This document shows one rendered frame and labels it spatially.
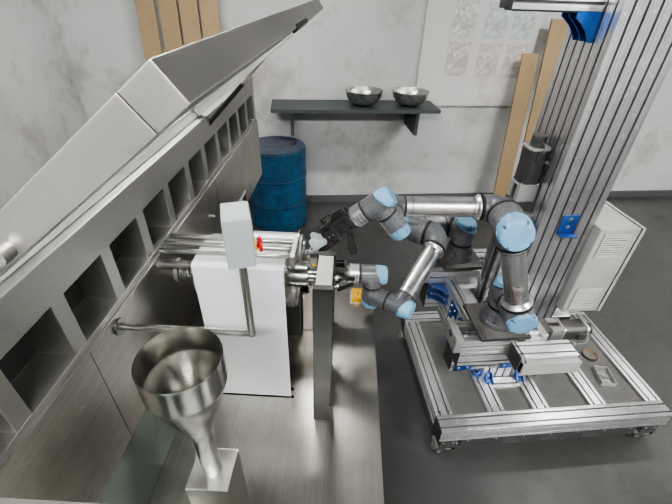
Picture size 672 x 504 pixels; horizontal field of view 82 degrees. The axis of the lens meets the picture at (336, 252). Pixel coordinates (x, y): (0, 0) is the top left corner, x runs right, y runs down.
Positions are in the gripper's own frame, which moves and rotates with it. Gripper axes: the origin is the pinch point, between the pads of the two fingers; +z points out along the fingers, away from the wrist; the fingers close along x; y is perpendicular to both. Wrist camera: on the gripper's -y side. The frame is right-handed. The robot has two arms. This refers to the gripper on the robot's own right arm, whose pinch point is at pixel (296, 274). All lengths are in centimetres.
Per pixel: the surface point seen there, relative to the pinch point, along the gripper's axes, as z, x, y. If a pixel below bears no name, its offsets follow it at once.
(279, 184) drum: 43, -200, -56
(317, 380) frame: -12, 49, 1
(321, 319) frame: -13, 49, 25
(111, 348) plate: 30, 65, 30
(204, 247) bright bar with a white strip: 20, 34, 35
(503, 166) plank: -181, -269, -57
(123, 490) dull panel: 30, 79, -3
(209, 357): 6, 72, 37
